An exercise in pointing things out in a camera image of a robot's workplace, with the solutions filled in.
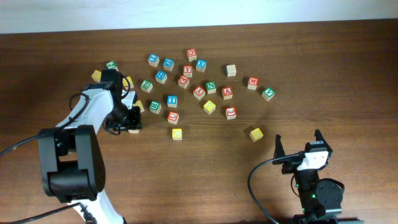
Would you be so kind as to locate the yellow block far left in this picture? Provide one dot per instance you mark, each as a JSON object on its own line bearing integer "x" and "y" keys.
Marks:
{"x": 96, "y": 76}

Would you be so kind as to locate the green V block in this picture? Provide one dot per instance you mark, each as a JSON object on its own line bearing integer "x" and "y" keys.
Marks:
{"x": 268, "y": 94}

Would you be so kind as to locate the red M block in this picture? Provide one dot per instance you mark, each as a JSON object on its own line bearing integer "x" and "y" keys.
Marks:
{"x": 252, "y": 83}

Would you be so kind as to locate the red y block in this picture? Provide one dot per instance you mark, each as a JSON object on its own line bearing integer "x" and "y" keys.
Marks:
{"x": 199, "y": 92}
{"x": 188, "y": 70}

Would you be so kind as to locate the plain wooden block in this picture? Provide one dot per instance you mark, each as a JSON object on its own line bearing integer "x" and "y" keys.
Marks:
{"x": 231, "y": 70}

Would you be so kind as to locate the yellow C block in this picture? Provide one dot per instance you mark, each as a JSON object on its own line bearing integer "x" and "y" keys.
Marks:
{"x": 177, "y": 134}

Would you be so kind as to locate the yellow K block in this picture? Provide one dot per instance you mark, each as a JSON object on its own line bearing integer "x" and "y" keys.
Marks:
{"x": 256, "y": 134}

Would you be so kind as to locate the red 3 block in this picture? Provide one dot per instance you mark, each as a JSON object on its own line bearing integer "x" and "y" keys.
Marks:
{"x": 231, "y": 113}

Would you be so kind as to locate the red E block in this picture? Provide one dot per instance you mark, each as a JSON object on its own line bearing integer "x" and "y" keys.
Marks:
{"x": 183, "y": 81}

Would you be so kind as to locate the red A block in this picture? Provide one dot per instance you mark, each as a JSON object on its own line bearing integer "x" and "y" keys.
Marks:
{"x": 227, "y": 93}

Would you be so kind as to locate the yellow X block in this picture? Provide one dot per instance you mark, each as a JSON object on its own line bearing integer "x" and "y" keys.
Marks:
{"x": 127, "y": 83}

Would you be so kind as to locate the yellow E block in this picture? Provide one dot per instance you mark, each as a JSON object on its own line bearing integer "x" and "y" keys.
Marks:
{"x": 209, "y": 107}

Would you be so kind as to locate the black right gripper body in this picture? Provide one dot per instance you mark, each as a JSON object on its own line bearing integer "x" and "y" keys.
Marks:
{"x": 290, "y": 167}

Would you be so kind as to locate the red U block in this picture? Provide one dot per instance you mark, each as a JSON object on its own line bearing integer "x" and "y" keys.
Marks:
{"x": 173, "y": 117}

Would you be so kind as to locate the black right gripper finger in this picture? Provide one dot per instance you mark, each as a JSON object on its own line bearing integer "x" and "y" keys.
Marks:
{"x": 318, "y": 136}
{"x": 278, "y": 151}

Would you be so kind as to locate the green R block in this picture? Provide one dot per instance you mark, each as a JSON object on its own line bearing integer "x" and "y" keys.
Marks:
{"x": 155, "y": 107}

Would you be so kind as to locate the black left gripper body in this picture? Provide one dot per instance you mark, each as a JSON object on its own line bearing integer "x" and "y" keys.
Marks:
{"x": 133, "y": 122}

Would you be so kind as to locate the green N block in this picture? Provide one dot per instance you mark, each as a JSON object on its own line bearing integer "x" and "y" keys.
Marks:
{"x": 210, "y": 87}

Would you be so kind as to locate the red Y block lower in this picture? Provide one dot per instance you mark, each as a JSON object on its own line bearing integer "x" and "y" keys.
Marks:
{"x": 199, "y": 92}

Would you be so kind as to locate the red C block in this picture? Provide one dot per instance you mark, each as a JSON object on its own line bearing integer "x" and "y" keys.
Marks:
{"x": 191, "y": 54}

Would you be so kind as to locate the green J block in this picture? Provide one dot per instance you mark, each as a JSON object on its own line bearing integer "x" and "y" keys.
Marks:
{"x": 111, "y": 65}

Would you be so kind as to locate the blue X block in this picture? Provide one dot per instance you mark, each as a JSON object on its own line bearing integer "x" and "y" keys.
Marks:
{"x": 201, "y": 65}

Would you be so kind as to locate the red I block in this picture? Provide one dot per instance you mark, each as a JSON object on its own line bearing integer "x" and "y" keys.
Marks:
{"x": 135, "y": 131}

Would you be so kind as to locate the green Z block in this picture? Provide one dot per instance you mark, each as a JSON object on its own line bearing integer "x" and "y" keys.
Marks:
{"x": 146, "y": 86}

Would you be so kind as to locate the red Y block upper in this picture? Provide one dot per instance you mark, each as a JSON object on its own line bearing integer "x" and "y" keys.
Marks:
{"x": 188, "y": 70}

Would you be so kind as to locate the yellow S block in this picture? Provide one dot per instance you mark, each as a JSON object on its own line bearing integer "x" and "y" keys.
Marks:
{"x": 139, "y": 104}

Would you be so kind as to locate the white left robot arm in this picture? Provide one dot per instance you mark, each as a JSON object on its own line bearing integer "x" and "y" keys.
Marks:
{"x": 71, "y": 162}

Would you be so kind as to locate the blue T block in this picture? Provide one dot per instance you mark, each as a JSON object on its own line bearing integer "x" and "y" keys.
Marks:
{"x": 172, "y": 101}

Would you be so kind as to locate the blue H block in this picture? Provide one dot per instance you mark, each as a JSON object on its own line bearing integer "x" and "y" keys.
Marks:
{"x": 161, "y": 77}

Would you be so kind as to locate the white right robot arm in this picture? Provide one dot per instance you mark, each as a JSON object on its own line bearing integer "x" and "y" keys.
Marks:
{"x": 320, "y": 198}

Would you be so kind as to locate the blue L block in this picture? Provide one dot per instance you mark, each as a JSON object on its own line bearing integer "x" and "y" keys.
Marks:
{"x": 153, "y": 60}

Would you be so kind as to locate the blue D block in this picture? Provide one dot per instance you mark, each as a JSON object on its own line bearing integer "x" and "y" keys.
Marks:
{"x": 168, "y": 64}

